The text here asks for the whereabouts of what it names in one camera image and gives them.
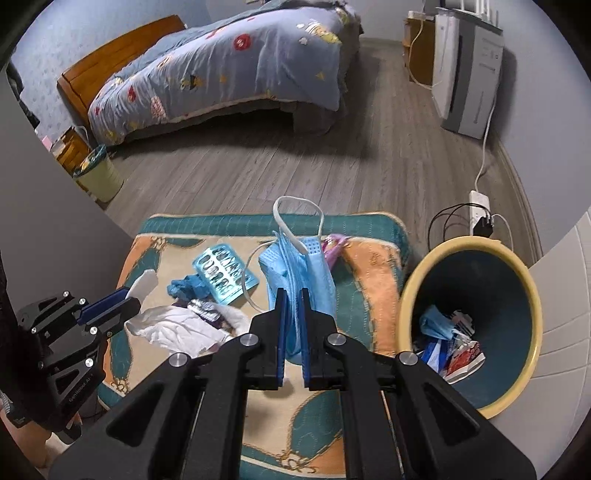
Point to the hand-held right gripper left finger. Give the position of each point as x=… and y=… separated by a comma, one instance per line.
x=282, y=332

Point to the blue printed duvet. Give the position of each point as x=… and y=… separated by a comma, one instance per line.
x=258, y=60

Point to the white router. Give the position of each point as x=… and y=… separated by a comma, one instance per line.
x=480, y=4

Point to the shiny blue wrapper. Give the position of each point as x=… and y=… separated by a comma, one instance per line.
x=429, y=353

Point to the yellow rimmed blue bin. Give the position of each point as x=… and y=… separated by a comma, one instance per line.
x=498, y=286

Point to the black plug adapter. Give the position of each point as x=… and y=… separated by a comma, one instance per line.
x=485, y=226

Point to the white power strip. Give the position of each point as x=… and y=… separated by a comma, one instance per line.
x=479, y=203

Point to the pink purple wrapper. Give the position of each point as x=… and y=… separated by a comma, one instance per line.
x=337, y=244

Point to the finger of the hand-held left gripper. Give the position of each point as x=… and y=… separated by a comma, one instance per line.
x=101, y=307
x=122, y=316

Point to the silver foil packet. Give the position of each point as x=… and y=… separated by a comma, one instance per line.
x=205, y=309

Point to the blue face mask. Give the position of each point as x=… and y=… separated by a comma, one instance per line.
x=286, y=272
x=436, y=321

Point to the wooden cabinet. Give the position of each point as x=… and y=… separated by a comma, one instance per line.
x=418, y=50

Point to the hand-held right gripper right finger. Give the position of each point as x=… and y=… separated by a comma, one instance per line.
x=303, y=332

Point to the white wardrobe door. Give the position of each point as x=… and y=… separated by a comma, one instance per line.
x=563, y=346

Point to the teal orange patterned cushion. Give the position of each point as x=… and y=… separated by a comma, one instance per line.
x=369, y=277

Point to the pale green bin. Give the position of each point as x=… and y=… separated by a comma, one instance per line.
x=101, y=175

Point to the white crumpled tissue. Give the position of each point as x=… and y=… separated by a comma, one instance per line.
x=175, y=327

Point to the blue blister pack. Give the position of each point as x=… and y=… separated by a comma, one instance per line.
x=221, y=272

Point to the wooden bed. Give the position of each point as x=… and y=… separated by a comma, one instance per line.
x=115, y=60

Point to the red white packet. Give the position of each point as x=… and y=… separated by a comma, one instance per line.
x=464, y=360

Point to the crumpled blue glove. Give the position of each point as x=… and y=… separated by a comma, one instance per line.
x=184, y=286

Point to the white air purifier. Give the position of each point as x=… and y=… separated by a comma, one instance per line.
x=466, y=69

